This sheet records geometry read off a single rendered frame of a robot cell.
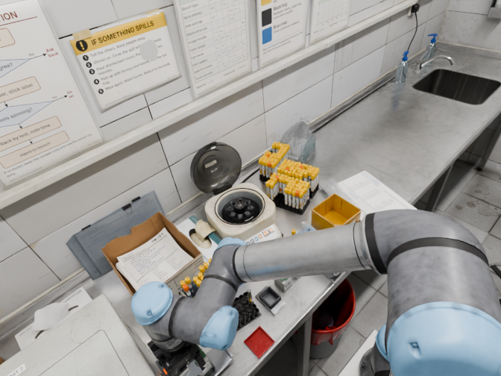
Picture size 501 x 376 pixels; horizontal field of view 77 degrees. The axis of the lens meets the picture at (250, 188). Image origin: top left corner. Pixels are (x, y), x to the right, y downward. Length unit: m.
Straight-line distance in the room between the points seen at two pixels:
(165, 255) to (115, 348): 0.48
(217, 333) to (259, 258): 0.15
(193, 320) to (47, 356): 0.39
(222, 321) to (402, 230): 0.33
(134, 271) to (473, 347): 1.04
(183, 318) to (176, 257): 0.60
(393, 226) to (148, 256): 0.94
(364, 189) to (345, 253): 0.96
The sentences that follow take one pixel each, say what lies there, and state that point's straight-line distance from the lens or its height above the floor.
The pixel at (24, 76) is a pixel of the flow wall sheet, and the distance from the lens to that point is 0.99.
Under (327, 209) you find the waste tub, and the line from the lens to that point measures 1.32.
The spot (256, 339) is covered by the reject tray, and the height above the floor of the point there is 0.88.
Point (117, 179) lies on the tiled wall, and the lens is 1.19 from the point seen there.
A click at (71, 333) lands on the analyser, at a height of 1.17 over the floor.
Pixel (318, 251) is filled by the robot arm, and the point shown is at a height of 1.43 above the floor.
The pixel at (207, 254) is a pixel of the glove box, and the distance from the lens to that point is 1.17.
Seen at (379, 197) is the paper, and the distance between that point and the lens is 1.44.
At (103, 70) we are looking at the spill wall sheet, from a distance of 1.05.
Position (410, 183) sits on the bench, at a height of 0.88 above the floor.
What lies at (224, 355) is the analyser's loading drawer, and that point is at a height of 0.92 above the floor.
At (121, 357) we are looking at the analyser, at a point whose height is 1.18.
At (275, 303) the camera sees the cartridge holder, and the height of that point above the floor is 0.90.
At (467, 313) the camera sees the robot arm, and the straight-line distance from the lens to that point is 0.40.
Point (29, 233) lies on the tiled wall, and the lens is 1.20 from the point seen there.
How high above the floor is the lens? 1.87
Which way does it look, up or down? 42 degrees down
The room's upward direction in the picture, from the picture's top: 8 degrees counter-clockwise
